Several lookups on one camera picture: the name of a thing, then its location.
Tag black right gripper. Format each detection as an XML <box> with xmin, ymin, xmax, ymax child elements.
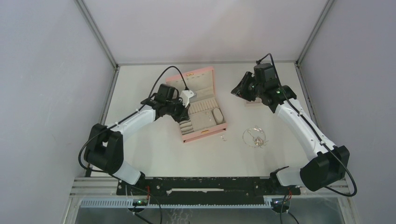
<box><xmin>231</xmin><ymin>71</ymin><xmax>264</xmax><ymax>102</ymax></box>

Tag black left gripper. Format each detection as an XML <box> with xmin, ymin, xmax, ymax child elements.
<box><xmin>165</xmin><ymin>97</ymin><xmax>190</xmax><ymax>124</ymax></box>

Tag pink jewelry box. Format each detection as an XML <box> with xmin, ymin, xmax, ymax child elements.
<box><xmin>165</xmin><ymin>67</ymin><xmax>228</xmax><ymax>143</ymax></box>

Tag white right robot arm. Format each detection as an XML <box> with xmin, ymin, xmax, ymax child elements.
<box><xmin>231</xmin><ymin>63</ymin><xmax>350</xmax><ymax>194</ymax></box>

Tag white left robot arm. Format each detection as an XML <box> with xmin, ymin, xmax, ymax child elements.
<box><xmin>78</xmin><ymin>84</ymin><xmax>195</xmax><ymax>195</ymax></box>

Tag beige divided tray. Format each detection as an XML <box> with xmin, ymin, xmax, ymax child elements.
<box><xmin>246</xmin><ymin>79</ymin><xmax>279</xmax><ymax>106</ymax></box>

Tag beige oval watch pillow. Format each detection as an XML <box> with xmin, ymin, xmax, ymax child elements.
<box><xmin>212</xmin><ymin>108</ymin><xmax>224</xmax><ymax>125</ymax></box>

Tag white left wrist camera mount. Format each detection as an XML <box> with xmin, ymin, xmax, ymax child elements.
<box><xmin>179</xmin><ymin>90</ymin><xmax>196</xmax><ymax>108</ymax></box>

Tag black left camera cable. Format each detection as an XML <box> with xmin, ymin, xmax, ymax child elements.
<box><xmin>78</xmin><ymin>65</ymin><xmax>190</xmax><ymax>174</ymax></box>

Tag silver hoop necklace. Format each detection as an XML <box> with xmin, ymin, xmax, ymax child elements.
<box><xmin>242</xmin><ymin>126</ymin><xmax>267</xmax><ymax>148</ymax></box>

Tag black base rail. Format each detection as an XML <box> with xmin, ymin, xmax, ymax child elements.
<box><xmin>116</xmin><ymin>176</ymin><xmax>301</xmax><ymax>196</ymax></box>

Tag white slotted cable duct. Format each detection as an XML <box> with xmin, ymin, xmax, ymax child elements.
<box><xmin>80</xmin><ymin>198</ymin><xmax>273</xmax><ymax>209</ymax></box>

